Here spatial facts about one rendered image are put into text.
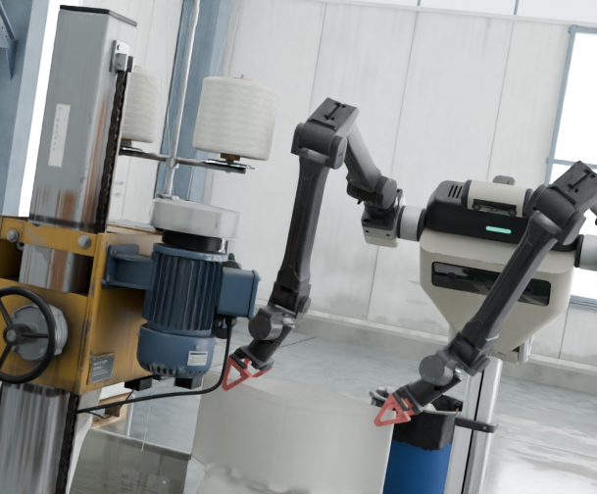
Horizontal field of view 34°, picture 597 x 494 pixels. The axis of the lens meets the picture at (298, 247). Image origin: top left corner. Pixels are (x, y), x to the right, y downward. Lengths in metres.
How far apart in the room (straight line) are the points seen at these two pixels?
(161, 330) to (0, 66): 6.44
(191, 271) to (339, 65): 8.88
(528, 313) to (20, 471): 1.28
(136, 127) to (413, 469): 2.61
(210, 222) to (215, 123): 0.25
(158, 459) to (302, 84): 8.32
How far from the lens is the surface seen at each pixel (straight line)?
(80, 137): 1.94
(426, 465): 4.39
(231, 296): 1.92
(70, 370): 1.95
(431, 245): 2.49
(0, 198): 8.14
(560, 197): 1.97
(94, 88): 1.94
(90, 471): 2.87
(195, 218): 1.87
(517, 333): 2.60
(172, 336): 1.90
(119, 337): 2.05
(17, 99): 8.00
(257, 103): 2.03
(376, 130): 10.48
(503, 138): 10.23
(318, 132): 2.05
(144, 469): 2.78
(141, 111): 2.15
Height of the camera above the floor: 1.47
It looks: 3 degrees down
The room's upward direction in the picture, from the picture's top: 9 degrees clockwise
